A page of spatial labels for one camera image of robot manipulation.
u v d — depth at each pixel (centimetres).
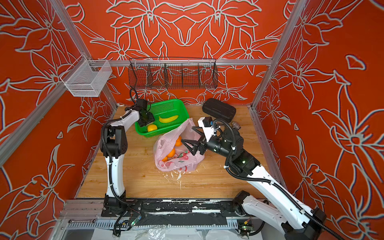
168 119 107
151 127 98
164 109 112
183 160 78
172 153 89
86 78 92
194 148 53
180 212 73
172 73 99
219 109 111
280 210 42
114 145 60
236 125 103
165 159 83
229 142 47
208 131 53
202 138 54
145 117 89
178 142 89
